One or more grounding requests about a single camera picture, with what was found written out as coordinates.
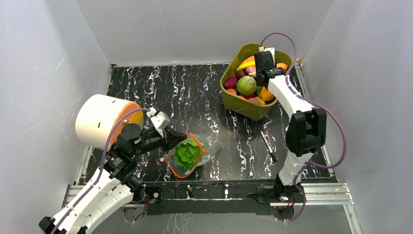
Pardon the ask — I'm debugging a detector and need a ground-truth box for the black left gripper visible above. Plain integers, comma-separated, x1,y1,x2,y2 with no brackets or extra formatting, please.
132,126,188,157

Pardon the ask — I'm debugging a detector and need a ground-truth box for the pink sweet potato toy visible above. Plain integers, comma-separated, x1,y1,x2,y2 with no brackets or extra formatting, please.
245,66,256,76

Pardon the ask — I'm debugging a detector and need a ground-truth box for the orange pumpkin toy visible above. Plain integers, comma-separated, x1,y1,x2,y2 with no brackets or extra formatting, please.
276,63,288,71

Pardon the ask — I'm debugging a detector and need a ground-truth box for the green lettuce toy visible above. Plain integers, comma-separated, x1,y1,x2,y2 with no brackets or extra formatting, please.
173,138,204,170

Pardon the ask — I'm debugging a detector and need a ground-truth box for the clear zip top bag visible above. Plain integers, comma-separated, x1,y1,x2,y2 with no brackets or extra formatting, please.
160,133,222,178

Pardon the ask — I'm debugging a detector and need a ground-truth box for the yellow bell pepper toy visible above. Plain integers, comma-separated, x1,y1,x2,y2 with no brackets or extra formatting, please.
259,86,275,102

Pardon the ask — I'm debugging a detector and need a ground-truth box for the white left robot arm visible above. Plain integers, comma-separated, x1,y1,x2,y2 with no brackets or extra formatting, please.
38,123,187,234

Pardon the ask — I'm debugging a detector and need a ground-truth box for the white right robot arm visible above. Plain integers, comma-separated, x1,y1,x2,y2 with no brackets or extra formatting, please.
254,47,327,203

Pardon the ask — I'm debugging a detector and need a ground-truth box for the yellow banana toy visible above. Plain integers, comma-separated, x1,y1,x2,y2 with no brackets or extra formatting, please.
236,61,255,71

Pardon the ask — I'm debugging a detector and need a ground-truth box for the orange carrot toy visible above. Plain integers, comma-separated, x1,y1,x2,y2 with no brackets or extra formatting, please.
243,56,255,63

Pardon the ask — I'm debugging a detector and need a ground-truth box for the green cabbage toy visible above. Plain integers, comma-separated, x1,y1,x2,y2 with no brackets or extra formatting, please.
236,76,257,96

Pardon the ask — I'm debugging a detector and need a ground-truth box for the dark brown round toy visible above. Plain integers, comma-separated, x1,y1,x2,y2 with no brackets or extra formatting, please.
235,70,245,80

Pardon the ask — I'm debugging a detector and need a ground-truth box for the red chili pepper toy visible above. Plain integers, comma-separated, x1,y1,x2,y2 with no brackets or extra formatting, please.
239,93,257,100

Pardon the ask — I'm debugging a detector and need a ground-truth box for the dark red beet toy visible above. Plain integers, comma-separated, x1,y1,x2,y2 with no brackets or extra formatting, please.
224,76,238,89

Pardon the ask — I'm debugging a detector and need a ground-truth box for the pink peach toy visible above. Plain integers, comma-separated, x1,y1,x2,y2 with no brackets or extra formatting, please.
226,89,238,96

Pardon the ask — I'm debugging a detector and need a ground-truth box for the olive green plastic bin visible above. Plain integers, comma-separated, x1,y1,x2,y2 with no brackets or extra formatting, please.
220,43,278,121

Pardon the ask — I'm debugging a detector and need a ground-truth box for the white orange cylinder roll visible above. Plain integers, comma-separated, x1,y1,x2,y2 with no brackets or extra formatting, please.
75,94,140,150

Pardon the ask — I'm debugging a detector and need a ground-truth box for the black white pen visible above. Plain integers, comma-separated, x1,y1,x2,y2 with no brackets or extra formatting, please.
260,131,278,163

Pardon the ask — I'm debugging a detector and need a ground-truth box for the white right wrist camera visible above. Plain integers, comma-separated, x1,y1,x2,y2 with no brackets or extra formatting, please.
259,46,275,55

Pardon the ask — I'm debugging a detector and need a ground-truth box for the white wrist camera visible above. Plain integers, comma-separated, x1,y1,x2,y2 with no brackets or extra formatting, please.
150,112,170,138
259,46,275,55

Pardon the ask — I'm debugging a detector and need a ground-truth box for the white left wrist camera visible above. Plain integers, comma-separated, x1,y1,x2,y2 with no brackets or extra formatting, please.
150,112,170,138

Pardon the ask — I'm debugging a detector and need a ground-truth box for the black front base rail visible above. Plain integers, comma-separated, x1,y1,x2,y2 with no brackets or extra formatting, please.
145,180,288,215

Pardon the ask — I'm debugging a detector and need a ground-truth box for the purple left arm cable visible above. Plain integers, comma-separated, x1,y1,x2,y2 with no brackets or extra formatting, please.
50,108,152,234

